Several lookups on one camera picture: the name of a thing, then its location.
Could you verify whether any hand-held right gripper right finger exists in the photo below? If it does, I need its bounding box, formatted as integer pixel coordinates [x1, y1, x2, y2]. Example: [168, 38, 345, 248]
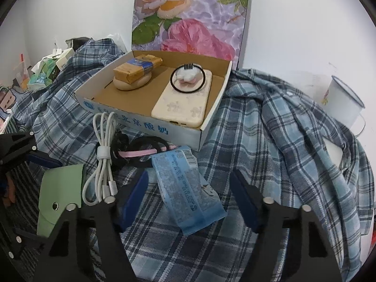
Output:
[231, 169, 349, 282]

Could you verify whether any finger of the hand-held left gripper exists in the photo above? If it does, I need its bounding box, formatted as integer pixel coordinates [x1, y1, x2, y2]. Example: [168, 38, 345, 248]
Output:
[0, 132, 63, 173]
[0, 202, 45, 259]

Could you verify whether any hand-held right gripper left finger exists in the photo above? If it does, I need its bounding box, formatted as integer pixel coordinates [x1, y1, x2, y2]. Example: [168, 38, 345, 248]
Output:
[34, 169, 149, 282]

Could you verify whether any green pouch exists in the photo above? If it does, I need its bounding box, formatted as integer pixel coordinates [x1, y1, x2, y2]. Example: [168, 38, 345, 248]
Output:
[37, 164, 84, 237]

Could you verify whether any blue plastic packet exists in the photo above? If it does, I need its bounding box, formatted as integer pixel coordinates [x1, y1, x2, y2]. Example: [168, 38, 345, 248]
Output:
[151, 145, 227, 236]

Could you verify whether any cardboard box with floral lid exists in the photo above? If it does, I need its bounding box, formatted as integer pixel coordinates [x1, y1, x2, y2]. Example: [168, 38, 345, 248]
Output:
[74, 0, 254, 152]

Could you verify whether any beige phone case cross print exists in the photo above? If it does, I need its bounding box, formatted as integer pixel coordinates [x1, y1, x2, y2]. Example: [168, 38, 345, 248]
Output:
[151, 68, 212, 129]

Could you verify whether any beige oval pad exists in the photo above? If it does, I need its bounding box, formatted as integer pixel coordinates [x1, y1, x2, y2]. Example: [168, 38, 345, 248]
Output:
[114, 72, 153, 91]

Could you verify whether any gold and blue tissue packet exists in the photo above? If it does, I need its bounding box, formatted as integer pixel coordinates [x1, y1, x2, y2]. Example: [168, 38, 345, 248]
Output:
[113, 54, 163, 83]

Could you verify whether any black hair tie white plush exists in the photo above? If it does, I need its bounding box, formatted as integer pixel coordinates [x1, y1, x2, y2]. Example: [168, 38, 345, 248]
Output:
[170, 63, 205, 94]

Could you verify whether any pink ribbon band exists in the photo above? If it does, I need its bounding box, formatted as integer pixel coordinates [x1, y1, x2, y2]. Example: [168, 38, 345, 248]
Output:
[117, 148, 161, 158]

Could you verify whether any cartoon printed item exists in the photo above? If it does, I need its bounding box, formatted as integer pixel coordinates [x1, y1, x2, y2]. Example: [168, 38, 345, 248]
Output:
[0, 86, 19, 113]

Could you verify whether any blue plaid shirt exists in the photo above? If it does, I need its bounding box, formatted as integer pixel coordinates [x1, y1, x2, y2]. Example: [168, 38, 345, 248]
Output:
[9, 38, 376, 282]

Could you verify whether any clear plastic packaging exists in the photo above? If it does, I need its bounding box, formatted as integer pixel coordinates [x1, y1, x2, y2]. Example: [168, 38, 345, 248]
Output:
[13, 53, 33, 89]

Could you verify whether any small white box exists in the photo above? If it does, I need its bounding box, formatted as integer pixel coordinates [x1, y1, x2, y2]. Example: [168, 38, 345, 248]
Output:
[54, 48, 76, 70]

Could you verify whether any white enamel mug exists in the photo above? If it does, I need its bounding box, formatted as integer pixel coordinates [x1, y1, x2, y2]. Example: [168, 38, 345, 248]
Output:
[321, 75, 366, 137]

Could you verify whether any clear plastic bag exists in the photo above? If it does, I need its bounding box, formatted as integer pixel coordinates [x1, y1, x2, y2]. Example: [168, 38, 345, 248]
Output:
[103, 32, 129, 54]

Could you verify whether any white charging cable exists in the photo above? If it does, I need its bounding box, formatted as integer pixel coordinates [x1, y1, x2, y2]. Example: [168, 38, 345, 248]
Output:
[82, 112, 117, 207]

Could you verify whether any black tangled cord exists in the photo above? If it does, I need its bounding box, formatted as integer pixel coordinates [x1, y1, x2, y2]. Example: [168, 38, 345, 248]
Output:
[112, 131, 130, 168]

